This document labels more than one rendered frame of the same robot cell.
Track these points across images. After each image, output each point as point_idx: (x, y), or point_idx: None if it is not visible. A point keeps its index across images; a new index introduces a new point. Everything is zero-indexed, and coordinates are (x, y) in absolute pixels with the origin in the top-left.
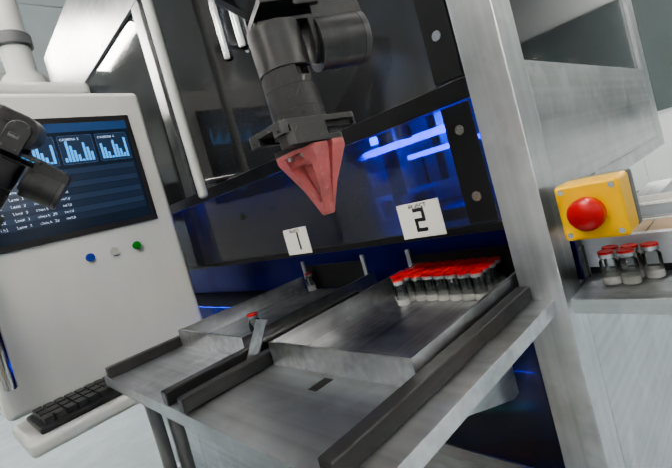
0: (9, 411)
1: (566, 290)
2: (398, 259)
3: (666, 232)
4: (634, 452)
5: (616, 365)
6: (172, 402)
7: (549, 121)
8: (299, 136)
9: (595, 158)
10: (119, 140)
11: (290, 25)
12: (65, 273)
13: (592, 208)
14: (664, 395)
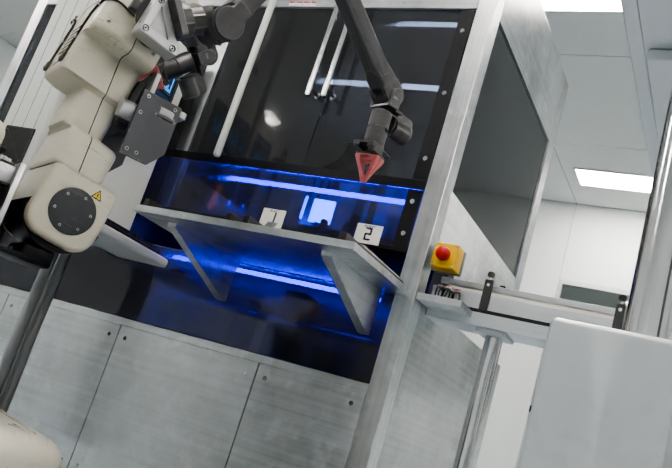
0: None
1: (418, 289)
2: None
3: (466, 291)
4: (401, 402)
5: (416, 356)
6: (231, 219)
7: (448, 225)
8: (376, 149)
9: None
10: (171, 79)
11: (390, 116)
12: None
13: (446, 249)
14: (425, 428)
